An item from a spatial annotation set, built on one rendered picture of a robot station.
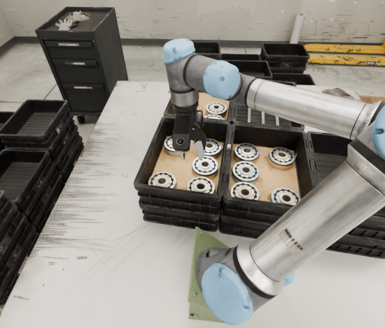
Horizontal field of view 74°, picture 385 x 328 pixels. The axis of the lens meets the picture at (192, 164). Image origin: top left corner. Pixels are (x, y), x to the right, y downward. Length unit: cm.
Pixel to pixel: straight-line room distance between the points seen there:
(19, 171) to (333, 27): 422
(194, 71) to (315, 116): 27
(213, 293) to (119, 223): 60
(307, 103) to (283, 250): 31
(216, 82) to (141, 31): 385
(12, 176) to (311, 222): 177
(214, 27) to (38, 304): 389
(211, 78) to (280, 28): 383
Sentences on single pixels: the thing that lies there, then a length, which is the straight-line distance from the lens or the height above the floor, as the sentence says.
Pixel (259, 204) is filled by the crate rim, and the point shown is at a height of 93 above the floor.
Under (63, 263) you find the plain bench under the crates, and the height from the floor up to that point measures 70.
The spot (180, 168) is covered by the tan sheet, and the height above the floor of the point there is 83.
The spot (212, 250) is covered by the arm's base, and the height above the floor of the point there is 89.
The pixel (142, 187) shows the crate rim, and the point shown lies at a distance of 86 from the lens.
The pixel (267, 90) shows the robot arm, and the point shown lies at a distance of 65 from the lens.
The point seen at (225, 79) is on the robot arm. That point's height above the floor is 133.
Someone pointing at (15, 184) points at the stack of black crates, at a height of 38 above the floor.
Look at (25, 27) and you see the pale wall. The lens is 505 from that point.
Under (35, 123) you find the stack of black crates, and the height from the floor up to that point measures 49.
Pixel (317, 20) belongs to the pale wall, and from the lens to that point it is 449.
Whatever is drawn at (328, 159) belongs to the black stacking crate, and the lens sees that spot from 121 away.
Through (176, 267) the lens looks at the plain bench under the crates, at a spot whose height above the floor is 70.
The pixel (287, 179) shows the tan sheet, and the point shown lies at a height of 83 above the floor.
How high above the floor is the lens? 159
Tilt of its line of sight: 46 degrees down
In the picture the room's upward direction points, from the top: straight up
